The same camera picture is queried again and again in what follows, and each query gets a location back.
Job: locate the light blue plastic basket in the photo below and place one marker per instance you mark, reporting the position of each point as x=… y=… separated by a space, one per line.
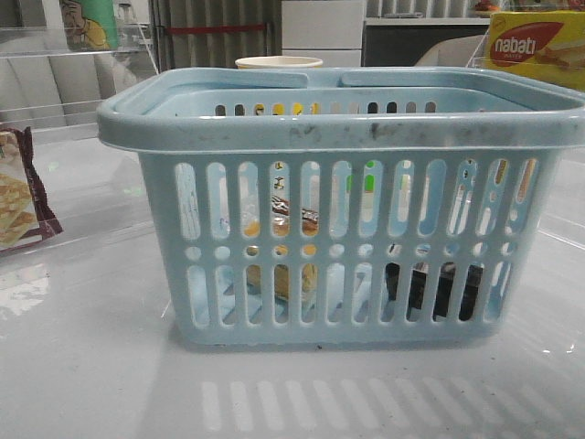
x=403 y=165

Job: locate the paper cup yellow rim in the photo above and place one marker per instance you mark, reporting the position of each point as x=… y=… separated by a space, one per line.
x=278 y=62

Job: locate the white cabinet background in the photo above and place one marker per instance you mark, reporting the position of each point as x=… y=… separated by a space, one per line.
x=332 y=31

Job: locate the brown cracker snack bag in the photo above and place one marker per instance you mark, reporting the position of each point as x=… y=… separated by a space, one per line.
x=26 y=217

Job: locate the clear acrylic shelf left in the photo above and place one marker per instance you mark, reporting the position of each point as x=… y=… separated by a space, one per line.
x=55 y=92

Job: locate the green yellow cartoon package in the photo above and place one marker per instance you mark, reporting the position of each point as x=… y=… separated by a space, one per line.
x=89 y=25

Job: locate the yellow nabati wafer box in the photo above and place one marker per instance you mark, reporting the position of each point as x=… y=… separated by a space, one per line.
x=569 y=26

